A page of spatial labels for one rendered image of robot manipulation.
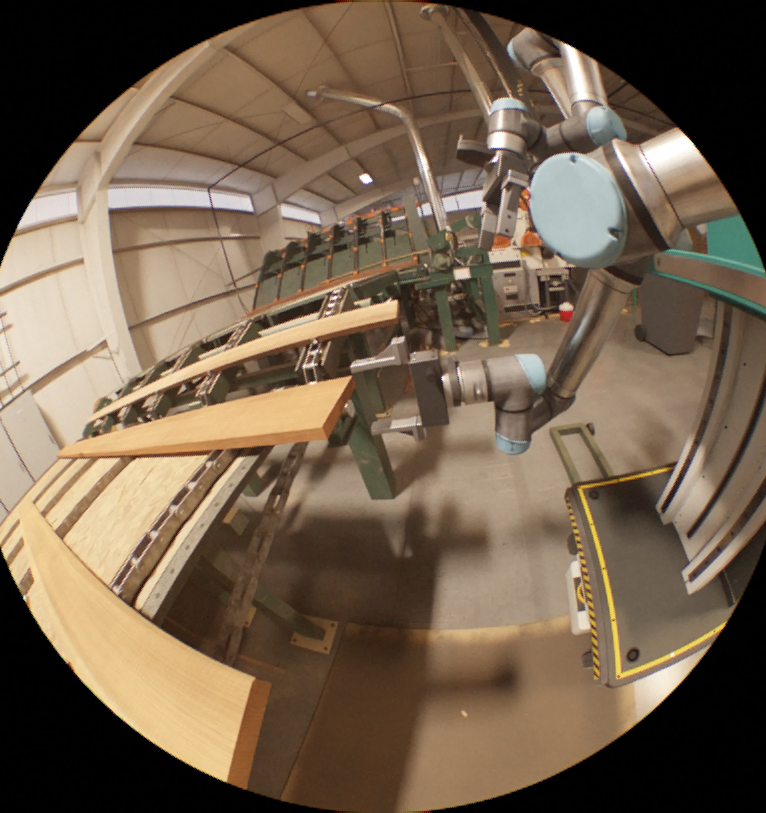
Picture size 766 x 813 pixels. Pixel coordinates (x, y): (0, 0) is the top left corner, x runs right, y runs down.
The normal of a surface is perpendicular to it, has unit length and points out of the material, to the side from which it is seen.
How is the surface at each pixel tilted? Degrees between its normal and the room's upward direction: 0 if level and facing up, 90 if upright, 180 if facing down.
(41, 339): 90
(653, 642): 0
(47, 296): 88
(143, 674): 0
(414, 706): 0
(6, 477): 90
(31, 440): 90
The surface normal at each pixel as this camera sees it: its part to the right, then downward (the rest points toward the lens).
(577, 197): -0.93, 0.36
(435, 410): -0.15, 0.51
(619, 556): -0.25, -0.85
